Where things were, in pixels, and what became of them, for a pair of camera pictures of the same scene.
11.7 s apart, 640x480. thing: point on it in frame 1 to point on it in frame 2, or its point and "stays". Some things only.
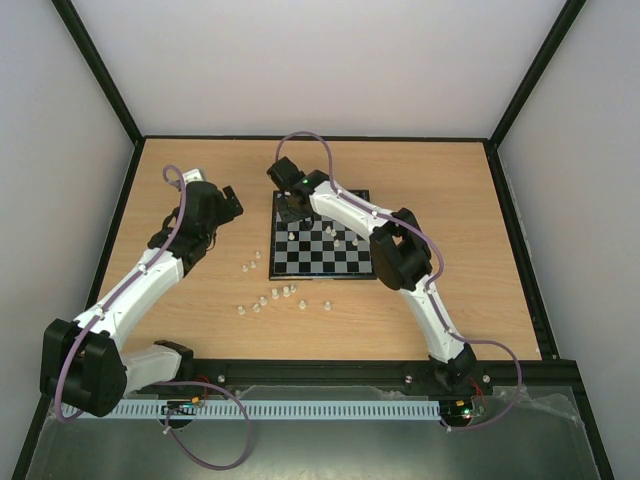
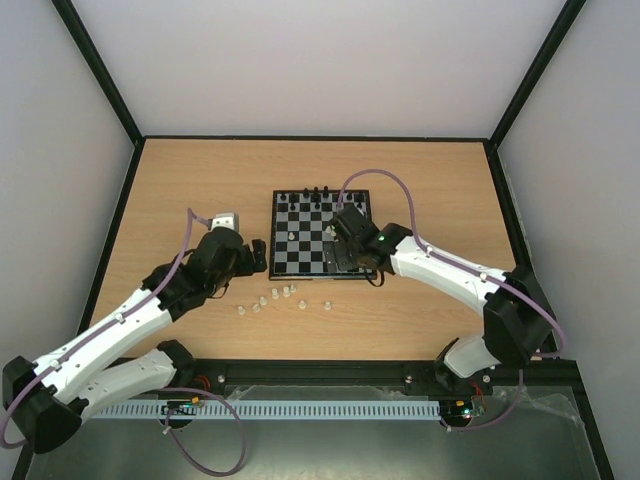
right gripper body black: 291,211 to 338,248
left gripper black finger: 234,203 to 258,250
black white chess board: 327,251 stays
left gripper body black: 224,216 to 245,268
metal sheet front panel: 543,435 stays
